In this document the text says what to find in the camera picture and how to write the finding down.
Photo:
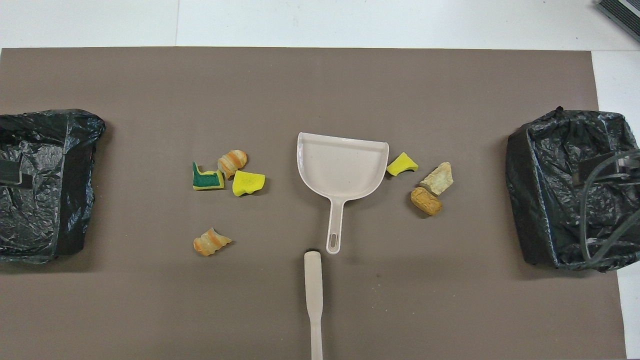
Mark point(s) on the pale beige stone-like piece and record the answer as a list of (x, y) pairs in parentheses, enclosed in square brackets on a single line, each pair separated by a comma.
[(438, 179)]

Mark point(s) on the beige hand brush black bristles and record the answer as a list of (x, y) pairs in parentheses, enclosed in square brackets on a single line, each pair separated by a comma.
[(314, 285)]

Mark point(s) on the beige plastic dustpan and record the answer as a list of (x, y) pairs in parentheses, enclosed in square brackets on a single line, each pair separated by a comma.
[(342, 165)]

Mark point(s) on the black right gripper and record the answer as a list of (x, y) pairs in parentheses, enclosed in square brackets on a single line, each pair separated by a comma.
[(597, 172)]

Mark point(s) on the brown table mat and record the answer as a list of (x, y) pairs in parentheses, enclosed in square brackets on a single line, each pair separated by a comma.
[(150, 90)]

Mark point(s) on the brown cork-like piece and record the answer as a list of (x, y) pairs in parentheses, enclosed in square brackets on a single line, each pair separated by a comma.
[(426, 201)]

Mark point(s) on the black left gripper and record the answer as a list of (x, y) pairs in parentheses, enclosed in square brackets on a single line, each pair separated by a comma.
[(10, 173)]

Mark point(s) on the dark grey ribbed device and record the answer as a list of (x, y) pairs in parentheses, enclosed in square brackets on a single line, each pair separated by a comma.
[(625, 12)]

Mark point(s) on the small yellow sponge wedge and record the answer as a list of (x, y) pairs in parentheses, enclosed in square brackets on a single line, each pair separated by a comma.
[(400, 165)]

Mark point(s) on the black bag lined bin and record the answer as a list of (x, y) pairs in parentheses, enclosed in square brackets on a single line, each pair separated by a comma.
[(75, 150), (530, 200)]

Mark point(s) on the rounded orange striped foam piece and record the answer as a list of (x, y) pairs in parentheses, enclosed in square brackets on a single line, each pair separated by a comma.
[(231, 162)]

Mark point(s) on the wavy orange striped foam piece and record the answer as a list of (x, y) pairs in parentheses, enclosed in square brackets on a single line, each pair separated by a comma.
[(210, 242)]

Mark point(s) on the green and yellow sponge piece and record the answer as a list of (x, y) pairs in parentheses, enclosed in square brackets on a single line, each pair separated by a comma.
[(205, 180)]

